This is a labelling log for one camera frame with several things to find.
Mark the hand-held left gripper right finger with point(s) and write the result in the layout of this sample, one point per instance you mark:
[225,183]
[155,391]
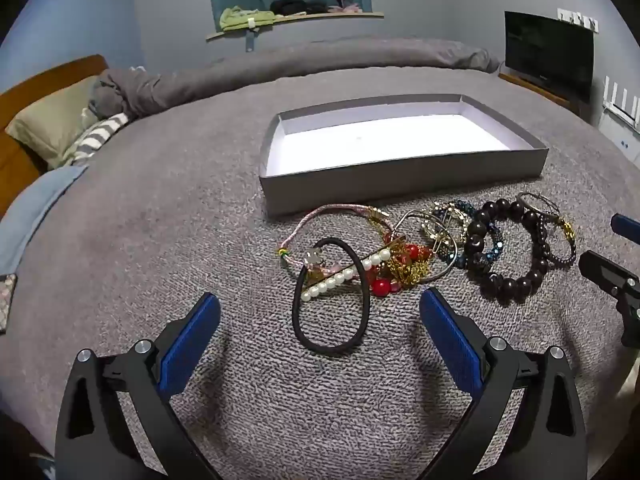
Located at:
[450,340]

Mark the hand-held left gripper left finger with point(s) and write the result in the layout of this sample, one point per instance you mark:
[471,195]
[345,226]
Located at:
[192,340]

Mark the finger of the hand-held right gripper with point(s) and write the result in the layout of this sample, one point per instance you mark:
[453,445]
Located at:
[605,272]
[627,227]

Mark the thin silver bangle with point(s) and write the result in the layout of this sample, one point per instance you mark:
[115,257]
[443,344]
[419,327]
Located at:
[446,265]

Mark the pearl hair clip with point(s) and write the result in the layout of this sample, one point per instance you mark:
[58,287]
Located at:
[330,284]

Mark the shallow grey cardboard box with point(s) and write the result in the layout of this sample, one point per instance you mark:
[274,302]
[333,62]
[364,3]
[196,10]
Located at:
[400,135]

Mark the grey textured bedspread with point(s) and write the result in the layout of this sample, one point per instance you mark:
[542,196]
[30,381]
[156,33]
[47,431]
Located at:
[175,220]

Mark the white rack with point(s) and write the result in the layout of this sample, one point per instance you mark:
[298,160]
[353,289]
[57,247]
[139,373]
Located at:
[620,102]

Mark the wooden television stand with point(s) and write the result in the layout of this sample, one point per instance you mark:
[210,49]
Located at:
[535,91]

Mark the patterned cloth item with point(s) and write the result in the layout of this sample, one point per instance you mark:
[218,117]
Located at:
[6,305]

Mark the black television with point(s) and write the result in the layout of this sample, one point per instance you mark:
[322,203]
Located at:
[547,52]

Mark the light blue blanket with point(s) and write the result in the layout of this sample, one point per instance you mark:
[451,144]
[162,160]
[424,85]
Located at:
[30,210]

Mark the grey white striped pillow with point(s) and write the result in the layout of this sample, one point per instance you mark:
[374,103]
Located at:
[100,132]

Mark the olive pillow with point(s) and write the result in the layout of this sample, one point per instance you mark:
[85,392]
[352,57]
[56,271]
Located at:
[45,120]

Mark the grey duvet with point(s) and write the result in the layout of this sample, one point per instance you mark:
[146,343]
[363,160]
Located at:
[300,60]

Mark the wooden headboard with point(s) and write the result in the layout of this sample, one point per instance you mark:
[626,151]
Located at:
[50,72]

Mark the green cloth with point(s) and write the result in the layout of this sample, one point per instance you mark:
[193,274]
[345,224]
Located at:
[240,17]

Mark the wooden window shelf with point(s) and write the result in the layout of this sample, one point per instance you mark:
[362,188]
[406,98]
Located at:
[325,17]

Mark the pink cloth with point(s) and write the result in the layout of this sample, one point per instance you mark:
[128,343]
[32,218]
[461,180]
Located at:
[347,8]

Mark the black cloth bundle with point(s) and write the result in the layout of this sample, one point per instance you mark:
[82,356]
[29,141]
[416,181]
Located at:
[316,7]
[289,6]

